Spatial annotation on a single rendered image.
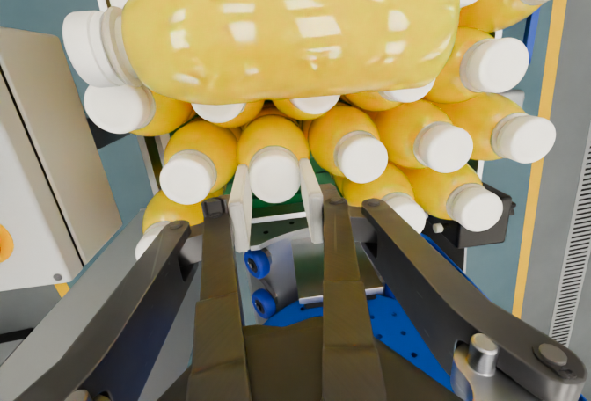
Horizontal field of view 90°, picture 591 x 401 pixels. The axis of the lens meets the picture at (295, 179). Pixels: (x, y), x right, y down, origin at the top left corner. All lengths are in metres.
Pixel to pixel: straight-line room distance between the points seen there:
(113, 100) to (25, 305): 1.96
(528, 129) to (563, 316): 2.45
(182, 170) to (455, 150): 0.22
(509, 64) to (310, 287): 0.29
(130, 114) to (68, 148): 0.11
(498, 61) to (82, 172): 0.37
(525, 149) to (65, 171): 0.39
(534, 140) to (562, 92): 1.60
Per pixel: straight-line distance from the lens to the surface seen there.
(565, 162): 2.06
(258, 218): 0.38
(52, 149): 0.32
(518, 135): 0.30
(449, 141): 0.27
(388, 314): 0.47
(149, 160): 0.38
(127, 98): 0.24
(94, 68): 0.19
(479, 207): 0.31
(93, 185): 0.36
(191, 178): 0.24
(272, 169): 0.22
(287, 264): 0.49
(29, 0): 1.59
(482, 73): 0.27
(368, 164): 0.25
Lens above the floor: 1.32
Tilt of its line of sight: 69 degrees down
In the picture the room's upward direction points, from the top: 165 degrees clockwise
